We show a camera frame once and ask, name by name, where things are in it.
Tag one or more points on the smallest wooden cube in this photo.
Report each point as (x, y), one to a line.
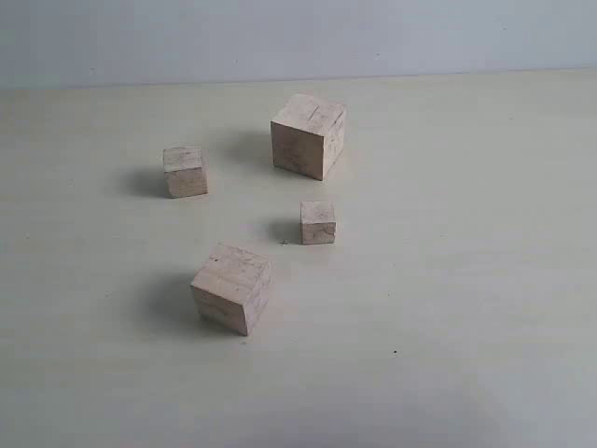
(317, 222)

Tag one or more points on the second largest wooden cube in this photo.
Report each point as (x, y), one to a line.
(229, 288)

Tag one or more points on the third largest wooden cube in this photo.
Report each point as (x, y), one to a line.
(184, 171)

